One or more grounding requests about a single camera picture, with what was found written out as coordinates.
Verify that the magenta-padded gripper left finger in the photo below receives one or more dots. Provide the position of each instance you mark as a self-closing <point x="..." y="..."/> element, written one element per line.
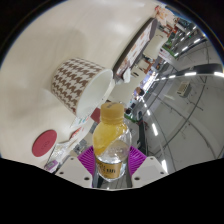
<point x="86" y="161"/>

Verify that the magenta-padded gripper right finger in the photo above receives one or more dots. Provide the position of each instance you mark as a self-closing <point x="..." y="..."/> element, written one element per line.
<point x="137" y="161"/>

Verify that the clear bottle with yellow drink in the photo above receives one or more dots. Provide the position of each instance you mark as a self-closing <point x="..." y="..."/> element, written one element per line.
<point x="111" y="140"/>

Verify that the clear plastic bag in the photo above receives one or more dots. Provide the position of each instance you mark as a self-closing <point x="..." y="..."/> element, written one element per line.
<point x="61" y="151"/>

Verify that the small red sauce packet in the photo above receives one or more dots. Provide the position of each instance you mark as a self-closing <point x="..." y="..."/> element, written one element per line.
<point x="76" y="133"/>

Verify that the flat round red coaster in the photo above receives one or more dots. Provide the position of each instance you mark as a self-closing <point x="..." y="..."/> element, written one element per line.
<point x="44" y="143"/>

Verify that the cream chair back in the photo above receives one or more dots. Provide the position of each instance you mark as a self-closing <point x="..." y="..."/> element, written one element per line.
<point x="154" y="46"/>
<point x="126" y="94"/>

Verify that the brown white houndstooth cup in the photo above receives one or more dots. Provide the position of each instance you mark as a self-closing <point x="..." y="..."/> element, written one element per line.
<point x="76" y="83"/>

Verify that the ceiling air conditioner unit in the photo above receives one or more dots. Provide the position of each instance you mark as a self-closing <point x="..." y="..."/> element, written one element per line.
<point x="184" y="89"/>

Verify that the white paper napkin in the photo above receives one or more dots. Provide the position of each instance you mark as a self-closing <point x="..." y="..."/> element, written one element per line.
<point x="126" y="75"/>

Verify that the group of cream canteen chairs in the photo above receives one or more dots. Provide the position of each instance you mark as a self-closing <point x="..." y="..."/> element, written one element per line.
<point x="146" y="63"/>

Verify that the group of ceiling lights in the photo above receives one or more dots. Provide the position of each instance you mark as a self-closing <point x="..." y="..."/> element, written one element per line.
<point x="191" y="74"/>

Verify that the printed paper tray liner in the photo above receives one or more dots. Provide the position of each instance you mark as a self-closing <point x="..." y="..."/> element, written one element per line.
<point x="135" y="50"/>

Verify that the food wrapper with fries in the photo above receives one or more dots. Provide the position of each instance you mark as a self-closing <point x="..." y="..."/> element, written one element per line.
<point x="163" y="13"/>

